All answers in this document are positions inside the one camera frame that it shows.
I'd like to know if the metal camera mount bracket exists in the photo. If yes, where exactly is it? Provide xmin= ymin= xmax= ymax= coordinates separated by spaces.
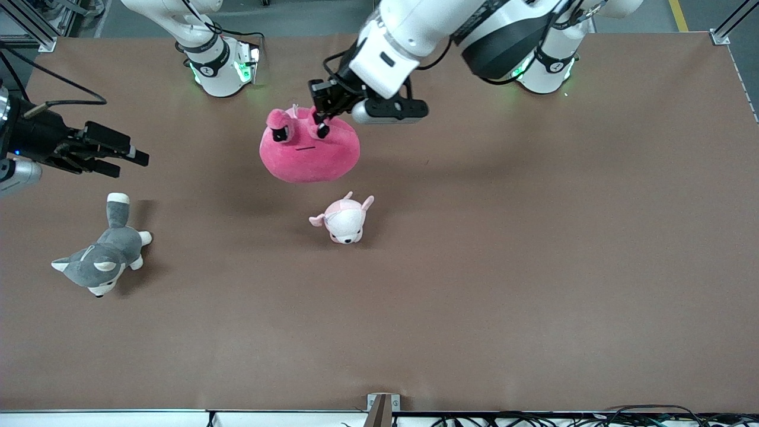
xmin=366 ymin=393 xmax=401 ymax=427

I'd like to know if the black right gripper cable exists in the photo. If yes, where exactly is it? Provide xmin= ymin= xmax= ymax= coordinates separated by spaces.
xmin=0 ymin=44 xmax=109 ymax=116

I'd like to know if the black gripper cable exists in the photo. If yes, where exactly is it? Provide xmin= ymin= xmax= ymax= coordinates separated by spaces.
xmin=0 ymin=44 xmax=109 ymax=116
xmin=323 ymin=36 xmax=454 ymax=84

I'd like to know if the grey husky plush toy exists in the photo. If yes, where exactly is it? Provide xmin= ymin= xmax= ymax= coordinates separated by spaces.
xmin=51 ymin=193 xmax=153 ymax=298

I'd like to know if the round pink plush toy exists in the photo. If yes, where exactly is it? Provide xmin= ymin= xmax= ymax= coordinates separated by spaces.
xmin=259 ymin=104 xmax=361 ymax=184

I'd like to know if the pale pink plush dog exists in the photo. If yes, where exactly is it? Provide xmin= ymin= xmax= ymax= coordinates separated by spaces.
xmin=308 ymin=191 xmax=375 ymax=245

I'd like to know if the aluminium frame profile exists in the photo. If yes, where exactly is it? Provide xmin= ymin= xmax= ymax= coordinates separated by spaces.
xmin=0 ymin=0 xmax=59 ymax=54
xmin=710 ymin=0 xmax=759 ymax=46

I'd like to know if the black cable bundle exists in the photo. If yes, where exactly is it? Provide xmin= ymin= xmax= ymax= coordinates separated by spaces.
xmin=430 ymin=405 xmax=759 ymax=427

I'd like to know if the brown paper table cover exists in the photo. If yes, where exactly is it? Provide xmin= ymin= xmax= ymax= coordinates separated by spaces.
xmin=0 ymin=31 xmax=759 ymax=413

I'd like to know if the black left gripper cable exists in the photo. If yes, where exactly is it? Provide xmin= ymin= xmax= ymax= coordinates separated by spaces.
xmin=323 ymin=36 xmax=454 ymax=84

